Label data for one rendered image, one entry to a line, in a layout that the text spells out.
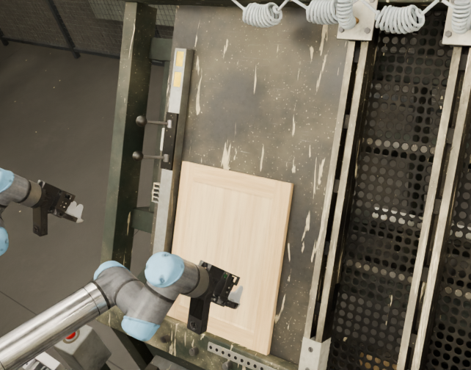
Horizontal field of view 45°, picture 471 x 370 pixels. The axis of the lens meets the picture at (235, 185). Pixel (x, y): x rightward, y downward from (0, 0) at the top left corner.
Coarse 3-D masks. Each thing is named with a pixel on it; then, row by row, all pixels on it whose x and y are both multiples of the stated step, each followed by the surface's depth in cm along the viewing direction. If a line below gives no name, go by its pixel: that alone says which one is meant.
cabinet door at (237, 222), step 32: (192, 192) 199; (224, 192) 192; (256, 192) 184; (288, 192) 178; (192, 224) 200; (224, 224) 192; (256, 224) 185; (192, 256) 201; (224, 256) 193; (256, 256) 186; (256, 288) 187; (224, 320) 194; (256, 320) 187
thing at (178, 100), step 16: (176, 48) 197; (176, 96) 198; (176, 112) 198; (176, 144) 200; (176, 160) 201; (176, 176) 203; (160, 192) 204; (176, 192) 205; (160, 208) 205; (160, 224) 205; (160, 240) 205
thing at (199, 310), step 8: (208, 296) 133; (192, 304) 135; (200, 304) 134; (208, 304) 134; (192, 312) 136; (200, 312) 134; (208, 312) 135; (192, 320) 136; (200, 320) 135; (192, 328) 136; (200, 328) 135
